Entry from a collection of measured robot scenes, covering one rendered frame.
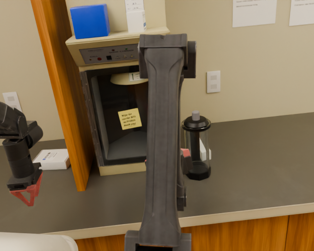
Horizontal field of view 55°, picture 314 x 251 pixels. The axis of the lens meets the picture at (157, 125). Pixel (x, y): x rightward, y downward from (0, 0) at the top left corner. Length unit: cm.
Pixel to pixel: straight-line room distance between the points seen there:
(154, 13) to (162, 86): 61
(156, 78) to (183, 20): 105
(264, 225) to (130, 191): 50
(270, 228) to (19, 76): 132
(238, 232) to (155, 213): 73
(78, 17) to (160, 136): 59
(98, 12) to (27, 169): 49
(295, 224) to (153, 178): 84
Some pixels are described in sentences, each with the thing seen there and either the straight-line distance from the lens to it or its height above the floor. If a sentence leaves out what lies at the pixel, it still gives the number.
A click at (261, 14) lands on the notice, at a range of 161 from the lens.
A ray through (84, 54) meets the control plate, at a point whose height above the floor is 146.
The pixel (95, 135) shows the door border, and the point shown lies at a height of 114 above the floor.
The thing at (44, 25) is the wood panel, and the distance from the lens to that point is 101.
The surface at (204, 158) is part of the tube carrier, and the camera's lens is 115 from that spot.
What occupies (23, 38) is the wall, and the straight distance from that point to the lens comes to 160.
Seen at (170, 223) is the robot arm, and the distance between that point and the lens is 46.
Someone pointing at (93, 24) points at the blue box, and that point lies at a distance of 96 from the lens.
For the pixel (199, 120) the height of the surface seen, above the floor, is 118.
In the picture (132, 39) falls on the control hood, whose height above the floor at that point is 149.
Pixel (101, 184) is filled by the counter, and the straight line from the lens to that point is 124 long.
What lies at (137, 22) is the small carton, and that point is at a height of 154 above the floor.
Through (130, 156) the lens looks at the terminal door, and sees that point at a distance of 121.
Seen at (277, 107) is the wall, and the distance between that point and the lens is 177.
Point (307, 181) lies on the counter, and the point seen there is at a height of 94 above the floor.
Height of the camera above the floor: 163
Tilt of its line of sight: 25 degrees down
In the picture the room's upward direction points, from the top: 6 degrees counter-clockwise
